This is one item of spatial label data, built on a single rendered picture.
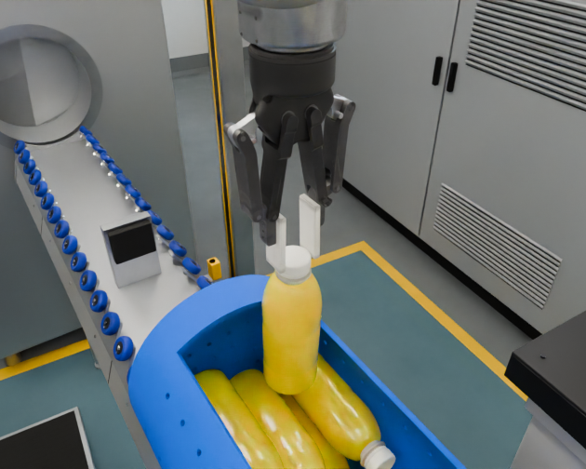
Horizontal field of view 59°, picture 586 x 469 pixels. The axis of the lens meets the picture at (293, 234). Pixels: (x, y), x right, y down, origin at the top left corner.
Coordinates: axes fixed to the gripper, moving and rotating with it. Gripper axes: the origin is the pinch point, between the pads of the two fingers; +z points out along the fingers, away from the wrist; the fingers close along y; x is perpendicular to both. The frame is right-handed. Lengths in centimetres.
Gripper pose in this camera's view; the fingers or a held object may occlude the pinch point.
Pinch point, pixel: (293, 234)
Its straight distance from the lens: 56.1
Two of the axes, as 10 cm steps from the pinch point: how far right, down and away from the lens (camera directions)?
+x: 5.5, 4.8, -6.8
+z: 0.0, 8.1, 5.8
